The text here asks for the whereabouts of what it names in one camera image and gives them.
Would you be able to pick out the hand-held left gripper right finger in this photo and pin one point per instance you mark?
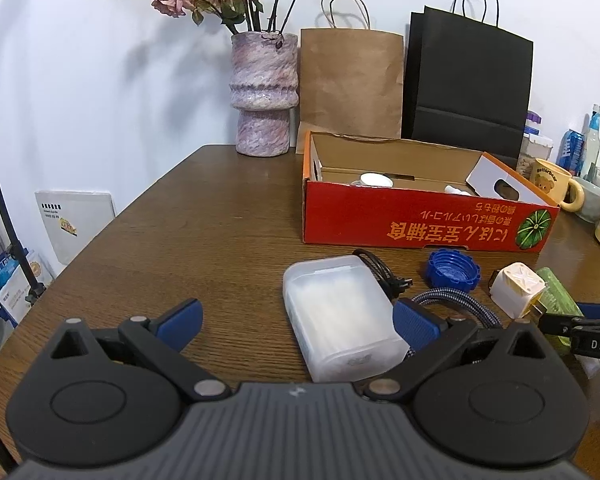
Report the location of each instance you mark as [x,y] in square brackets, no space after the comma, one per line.
[415,322]

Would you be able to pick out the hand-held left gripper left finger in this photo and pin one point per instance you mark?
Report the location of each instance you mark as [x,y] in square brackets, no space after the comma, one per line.
[180,322]

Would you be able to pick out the green packet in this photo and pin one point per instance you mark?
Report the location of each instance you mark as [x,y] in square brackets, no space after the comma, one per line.
[560,295]

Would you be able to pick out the white yellow charger plug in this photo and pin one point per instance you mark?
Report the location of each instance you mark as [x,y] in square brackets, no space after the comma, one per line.
[515,285]

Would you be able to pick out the blue bottle cap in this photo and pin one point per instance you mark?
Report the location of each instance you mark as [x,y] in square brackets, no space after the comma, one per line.
[452,270]

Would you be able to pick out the translucent plastic box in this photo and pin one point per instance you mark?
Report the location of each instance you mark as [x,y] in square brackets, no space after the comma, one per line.
[340,320]

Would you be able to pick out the red cardboard box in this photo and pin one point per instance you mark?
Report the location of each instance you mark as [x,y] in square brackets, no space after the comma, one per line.
[405,215]

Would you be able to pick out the yellow bear mug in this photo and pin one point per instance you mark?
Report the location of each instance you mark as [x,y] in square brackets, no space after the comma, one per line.
[550,180]

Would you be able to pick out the blue drink can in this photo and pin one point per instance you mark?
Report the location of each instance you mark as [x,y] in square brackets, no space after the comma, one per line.
[572,152]

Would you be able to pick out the clear lidded food container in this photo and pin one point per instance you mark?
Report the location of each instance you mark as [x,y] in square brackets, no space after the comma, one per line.
[532,152]

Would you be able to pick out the black light stand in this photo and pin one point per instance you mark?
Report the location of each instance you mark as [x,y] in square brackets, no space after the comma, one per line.
[19,255]

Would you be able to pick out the glass bottle with blue label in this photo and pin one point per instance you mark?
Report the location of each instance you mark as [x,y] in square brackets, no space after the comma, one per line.
[592,135]

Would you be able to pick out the blue white packet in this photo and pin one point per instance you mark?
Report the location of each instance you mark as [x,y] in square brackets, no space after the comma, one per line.
[7,285]

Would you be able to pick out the purple white small jar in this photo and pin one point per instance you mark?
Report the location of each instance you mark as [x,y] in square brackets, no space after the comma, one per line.
[532,121]

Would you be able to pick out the brown paper bag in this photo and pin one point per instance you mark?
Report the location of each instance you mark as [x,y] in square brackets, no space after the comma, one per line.
[350,80]

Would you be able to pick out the purple marbled vase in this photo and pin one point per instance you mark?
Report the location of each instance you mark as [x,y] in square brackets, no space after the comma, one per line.
[262,85]

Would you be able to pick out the black paper bag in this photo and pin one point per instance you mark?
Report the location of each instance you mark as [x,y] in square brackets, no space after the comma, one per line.
[470,75]

